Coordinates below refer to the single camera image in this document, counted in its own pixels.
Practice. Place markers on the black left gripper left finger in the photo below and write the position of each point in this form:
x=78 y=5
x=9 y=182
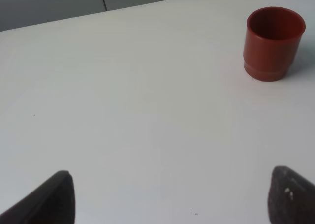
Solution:
x=53 y=202

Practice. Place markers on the red plastic cup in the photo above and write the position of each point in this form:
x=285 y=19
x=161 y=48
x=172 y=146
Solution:
x=272 y=39

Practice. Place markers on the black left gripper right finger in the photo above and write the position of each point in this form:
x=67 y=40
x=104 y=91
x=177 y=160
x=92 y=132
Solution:
x=291 y=198

